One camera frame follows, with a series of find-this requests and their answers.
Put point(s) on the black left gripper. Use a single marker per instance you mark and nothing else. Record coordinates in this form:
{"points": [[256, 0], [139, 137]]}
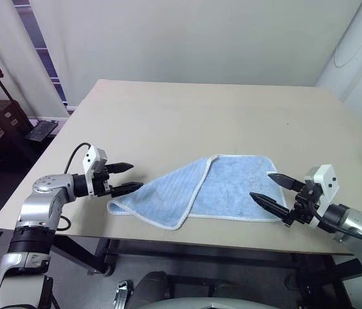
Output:
{"points": [[98, 185]]}

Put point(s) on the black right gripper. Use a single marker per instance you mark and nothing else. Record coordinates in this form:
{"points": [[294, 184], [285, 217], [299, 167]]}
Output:
{"points": [[303, 209]]}

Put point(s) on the light blue microfiber cloth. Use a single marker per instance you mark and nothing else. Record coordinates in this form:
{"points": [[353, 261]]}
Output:
{"points": [[232, 190]]}

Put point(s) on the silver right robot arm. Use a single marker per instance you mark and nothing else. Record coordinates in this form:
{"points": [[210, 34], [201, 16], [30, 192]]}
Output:
{"points": [[360, 222]]}

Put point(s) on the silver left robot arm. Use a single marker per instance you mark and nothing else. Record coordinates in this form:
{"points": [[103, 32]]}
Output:
{"points": [[39, 206]]}

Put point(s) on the black flat floor pedal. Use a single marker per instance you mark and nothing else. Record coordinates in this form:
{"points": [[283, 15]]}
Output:
{"points": [[40, 130]]}

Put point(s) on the dark rounded pad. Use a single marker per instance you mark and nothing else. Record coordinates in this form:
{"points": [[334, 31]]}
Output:
{"points": [[151, 286]]}

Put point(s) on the silver metal buckle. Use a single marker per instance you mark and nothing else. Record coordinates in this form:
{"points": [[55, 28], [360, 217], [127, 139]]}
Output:
{"points": [[123, 293]]}

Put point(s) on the purple striped window strip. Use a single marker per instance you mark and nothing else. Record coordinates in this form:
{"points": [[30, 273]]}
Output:
{"points": [[44, 54]]}

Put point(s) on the white curved column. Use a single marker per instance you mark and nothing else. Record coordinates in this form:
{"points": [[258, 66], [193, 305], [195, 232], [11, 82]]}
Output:
{"points": [[357, 48]]}

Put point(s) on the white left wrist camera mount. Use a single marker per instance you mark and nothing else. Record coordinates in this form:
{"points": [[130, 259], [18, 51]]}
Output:
{"points": [[92, 157]]}

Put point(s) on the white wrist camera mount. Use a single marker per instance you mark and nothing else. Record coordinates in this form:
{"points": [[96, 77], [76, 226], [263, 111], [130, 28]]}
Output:
{"points": [[92, 157], [327, 180]]}

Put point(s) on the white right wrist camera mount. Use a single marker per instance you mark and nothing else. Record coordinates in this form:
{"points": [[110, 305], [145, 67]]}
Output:
{"points": [[327, 180]]}

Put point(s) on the black table frame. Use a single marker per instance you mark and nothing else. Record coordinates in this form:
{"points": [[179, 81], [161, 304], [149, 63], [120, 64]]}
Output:
{"points": [[200, 252]]}

